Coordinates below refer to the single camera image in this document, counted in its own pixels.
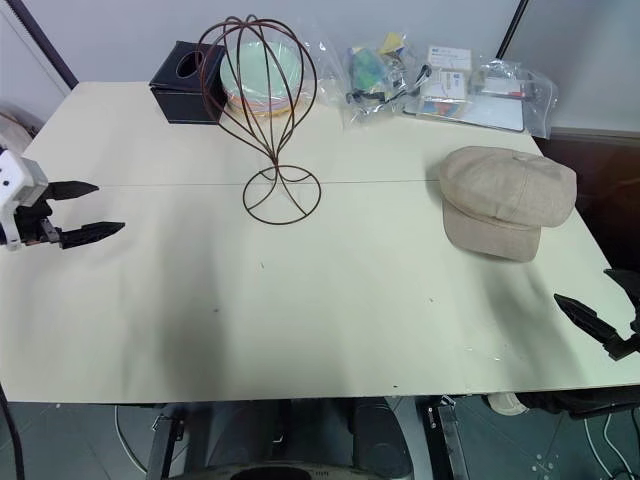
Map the grey round object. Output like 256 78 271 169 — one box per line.
0 101 45 152

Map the beige cap under table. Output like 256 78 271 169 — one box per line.
486 391 530 417

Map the stack of pastel plates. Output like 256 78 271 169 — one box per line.
219 33 318 118

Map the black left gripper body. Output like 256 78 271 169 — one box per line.
13 198 63 250

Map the black leather tissue box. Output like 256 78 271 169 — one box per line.
148 40 227 125

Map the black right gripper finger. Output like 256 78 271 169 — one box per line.
603 268 640 302
553 293 622 347

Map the beige newsboy cap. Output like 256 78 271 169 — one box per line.
438 145 579 263

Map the white floor cable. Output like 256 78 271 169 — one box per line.
583 408 640 480
112 402 152 475

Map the brown wire hat stand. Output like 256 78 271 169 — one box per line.
197 15 323 226

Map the black cloth under table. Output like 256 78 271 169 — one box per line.
514 383 640 420

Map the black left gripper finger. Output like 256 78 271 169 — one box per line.
57 221 127 251
47 180 101 203

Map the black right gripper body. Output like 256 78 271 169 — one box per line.
605 299 640 361

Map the small white card box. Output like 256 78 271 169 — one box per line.
426 45 474 72

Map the plastic bag with colourful items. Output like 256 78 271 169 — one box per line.
341 31 427 130

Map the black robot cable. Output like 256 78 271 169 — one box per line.
0 383 27 480

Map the large clear plastic bag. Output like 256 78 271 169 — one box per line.
403 43 560 140

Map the small white board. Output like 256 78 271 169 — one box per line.
403 92 527 134

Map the black slanted pole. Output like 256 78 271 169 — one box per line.
494 0 531 61
8 0 81 92

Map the dark brown cabinet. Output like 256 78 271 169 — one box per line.
531 126 640 274

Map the black metal table leg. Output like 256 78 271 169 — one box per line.
147 407 187 480
423 393 472 480

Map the empty clear plastic bag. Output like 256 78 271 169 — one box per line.
310 38 347 107

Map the black rounded shape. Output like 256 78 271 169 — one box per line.
348 396 417 480

